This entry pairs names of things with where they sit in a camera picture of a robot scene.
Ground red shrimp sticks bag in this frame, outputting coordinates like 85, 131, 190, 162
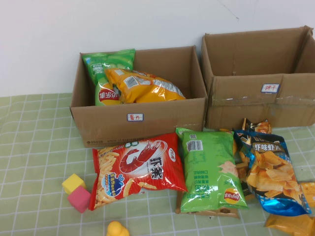
88, 132, 189, 211

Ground blue shrimp chips bag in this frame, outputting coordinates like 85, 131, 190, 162
232, 129, 313, 217

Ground dark orange snack packet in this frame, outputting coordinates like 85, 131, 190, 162
241, 118, 273, 135

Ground small orange snack packet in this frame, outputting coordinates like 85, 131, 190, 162
298, 181, 315, 209

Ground large yellow snack packet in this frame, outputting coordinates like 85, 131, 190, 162
264, 213, 315, 236

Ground cardboard box with express print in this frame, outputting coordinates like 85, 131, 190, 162
69, 45, 209, 148

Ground yellow chips bag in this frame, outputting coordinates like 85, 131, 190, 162
104, 68, 187, 104

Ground green chips bag with barcode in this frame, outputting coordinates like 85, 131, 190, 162
175, 127, 249, 213

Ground green cucumber chips bag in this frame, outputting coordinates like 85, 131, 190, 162
82, 48, 136, 107

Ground large taped cardboard box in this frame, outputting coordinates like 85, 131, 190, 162
200, 25, 315, 130

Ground yellow foam cube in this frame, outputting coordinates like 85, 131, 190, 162
62, 173, 87, 195

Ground pink foam cube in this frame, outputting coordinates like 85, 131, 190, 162
67, 185, 92, 214

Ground tan biscuit packet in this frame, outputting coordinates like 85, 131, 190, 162
175, 190, 241, 220

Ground yellow rubber duck toy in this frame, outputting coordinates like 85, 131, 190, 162
106, 220, 130, 236

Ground green checkered tablecloth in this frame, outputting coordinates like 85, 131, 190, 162
0, 93, 315, 236

